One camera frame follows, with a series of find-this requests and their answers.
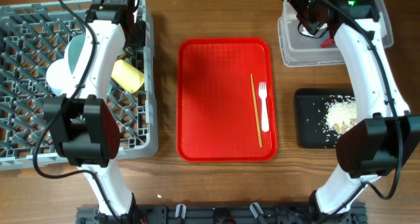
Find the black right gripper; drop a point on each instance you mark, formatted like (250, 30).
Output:
(295, 0)

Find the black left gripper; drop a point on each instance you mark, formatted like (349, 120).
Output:
(140, 40)

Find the red snack wrapper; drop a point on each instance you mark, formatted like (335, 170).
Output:
(327, 43)

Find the yellow plastic cup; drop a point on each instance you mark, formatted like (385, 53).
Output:
(127, 76)

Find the light blue plate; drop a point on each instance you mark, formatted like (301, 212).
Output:
(73, 51)

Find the light blue bowl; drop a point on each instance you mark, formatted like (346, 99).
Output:
(58, 76)

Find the white plastic fork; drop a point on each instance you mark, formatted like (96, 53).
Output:
(264, 111)

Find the rice and peanut scraps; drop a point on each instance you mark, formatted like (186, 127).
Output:
(341, 114)

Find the wooden chopstick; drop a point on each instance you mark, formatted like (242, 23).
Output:
(256, 111)

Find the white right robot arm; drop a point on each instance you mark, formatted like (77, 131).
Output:
(386, 132)

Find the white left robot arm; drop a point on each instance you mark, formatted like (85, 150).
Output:
(81, 126)

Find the grey dishwasher rack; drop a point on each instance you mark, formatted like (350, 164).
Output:
(32, 37)

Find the clear plastic bin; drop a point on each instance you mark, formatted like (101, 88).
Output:
(300, 51)

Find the black plastic tray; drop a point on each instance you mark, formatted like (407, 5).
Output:
(310, 111)

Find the red plastic tray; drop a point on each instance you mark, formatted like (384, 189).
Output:
(215, 114)

